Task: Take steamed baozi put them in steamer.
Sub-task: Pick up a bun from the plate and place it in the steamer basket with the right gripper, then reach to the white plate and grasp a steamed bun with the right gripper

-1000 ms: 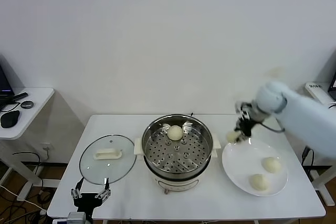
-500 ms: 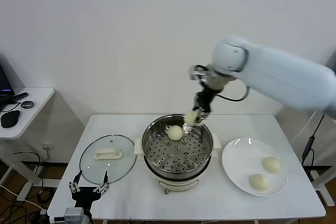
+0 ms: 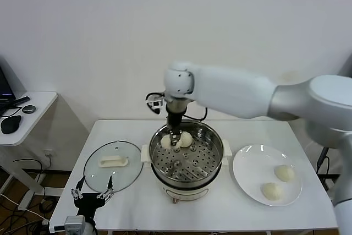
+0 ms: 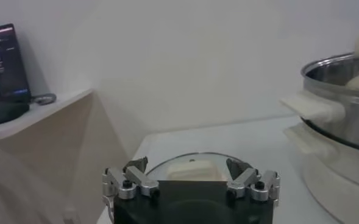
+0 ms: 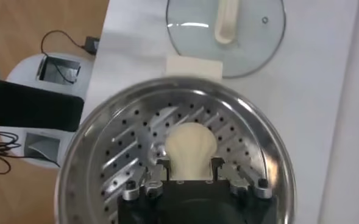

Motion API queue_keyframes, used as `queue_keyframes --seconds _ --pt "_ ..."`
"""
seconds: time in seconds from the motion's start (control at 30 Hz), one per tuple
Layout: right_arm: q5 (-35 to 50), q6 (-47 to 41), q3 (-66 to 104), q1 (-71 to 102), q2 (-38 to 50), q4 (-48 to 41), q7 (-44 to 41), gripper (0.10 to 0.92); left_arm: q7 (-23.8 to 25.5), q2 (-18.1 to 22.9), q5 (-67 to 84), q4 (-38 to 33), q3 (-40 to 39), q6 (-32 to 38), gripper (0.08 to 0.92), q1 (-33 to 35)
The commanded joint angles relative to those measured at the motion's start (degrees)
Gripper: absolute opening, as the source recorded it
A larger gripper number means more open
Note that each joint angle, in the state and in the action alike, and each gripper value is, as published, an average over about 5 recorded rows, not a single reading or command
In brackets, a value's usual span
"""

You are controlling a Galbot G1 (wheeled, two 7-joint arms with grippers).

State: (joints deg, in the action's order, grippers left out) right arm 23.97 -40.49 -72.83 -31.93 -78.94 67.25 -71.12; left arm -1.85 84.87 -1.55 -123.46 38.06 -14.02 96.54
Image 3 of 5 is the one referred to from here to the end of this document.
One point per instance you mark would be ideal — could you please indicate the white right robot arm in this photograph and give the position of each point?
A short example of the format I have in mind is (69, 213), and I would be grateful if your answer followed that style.
(233, 92)

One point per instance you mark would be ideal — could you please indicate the white side table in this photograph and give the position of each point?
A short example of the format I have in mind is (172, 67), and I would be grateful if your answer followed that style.
(35, 125)

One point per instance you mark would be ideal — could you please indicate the stainless steel steamer basket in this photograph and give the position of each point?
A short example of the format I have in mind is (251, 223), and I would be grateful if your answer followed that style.
(192, 163)

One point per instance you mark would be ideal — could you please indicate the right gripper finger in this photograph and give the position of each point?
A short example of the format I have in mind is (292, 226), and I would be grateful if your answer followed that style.
(172, 139)
(178, 136)

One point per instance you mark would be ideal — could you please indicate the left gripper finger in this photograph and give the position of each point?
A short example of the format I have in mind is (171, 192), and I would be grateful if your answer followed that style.
(107, 191)
(78, 192)

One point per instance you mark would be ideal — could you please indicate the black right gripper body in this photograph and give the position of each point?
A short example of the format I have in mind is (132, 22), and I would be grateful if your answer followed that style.
(174, 122)

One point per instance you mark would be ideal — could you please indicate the black computer mouse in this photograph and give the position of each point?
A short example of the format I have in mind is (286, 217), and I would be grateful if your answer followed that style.
(11, 124)

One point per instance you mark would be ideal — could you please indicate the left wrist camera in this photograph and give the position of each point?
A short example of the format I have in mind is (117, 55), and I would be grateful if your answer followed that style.
(74, 222)

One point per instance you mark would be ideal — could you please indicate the round grey disc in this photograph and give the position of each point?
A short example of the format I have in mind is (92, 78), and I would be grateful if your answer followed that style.
(29, 109)

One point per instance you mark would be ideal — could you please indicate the white steamed baozi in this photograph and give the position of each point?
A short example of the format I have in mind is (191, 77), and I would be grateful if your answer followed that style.
(271, 191)
(165, 142)
(284, 173)
(185, 139)

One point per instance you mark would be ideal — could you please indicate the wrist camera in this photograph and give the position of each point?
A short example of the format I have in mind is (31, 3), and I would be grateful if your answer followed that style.
(154, 104)
(74, 222)

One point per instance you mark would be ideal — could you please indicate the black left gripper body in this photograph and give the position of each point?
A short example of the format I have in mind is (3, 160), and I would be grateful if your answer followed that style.
(88, 202)

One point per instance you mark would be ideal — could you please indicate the white wall socket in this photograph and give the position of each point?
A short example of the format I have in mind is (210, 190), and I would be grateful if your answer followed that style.
(49, 153)

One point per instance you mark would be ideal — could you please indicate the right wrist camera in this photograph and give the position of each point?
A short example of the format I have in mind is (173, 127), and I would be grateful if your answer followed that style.
(154, 104)

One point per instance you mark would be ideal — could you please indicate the white round plate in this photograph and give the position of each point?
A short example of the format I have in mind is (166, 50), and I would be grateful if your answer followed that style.
(255, 169)

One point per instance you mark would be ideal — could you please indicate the black remote bar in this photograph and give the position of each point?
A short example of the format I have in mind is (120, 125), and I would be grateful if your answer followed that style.
(20, 100)

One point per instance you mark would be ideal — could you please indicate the cream electric cooker base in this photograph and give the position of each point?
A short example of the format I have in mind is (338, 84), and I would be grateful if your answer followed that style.
(187, 191)

